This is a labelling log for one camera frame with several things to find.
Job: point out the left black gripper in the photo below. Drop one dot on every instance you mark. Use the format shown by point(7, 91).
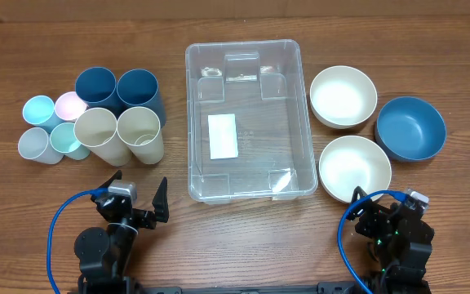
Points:
point(160, 202)

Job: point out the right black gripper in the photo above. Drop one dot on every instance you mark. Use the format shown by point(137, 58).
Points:
point(372, 214)

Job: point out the cream bowl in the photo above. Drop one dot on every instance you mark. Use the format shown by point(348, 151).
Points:
point(351, 161)
point(342, 97)

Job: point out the beige tall cup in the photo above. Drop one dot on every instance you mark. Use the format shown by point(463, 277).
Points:
point(141, 130)
point(97, 129)

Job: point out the mint green small cup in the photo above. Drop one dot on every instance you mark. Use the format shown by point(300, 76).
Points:
point(64, 141)

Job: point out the blue bowl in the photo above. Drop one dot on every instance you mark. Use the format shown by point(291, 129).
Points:
point(410, 129)

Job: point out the pink small cup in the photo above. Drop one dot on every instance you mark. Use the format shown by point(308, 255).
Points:
point(69, 106)

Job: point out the dark blue tall cup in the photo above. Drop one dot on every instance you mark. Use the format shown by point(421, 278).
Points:
point(139, 87)
point(97, 87)

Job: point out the grey small cup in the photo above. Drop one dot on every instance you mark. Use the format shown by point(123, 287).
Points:
point(35, 145)

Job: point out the light blue small cup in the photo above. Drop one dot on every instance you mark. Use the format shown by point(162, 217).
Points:
point(39, 111)

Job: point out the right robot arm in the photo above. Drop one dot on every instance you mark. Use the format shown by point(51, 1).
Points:
point(402, 266)

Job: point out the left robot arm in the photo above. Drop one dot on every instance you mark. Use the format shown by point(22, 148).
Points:
point(104, 253)

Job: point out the white paper label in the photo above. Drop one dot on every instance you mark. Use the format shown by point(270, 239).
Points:
point(222, 136)

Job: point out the clear plastic storage bin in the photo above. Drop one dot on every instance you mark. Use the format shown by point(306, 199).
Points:
point(262, 83)

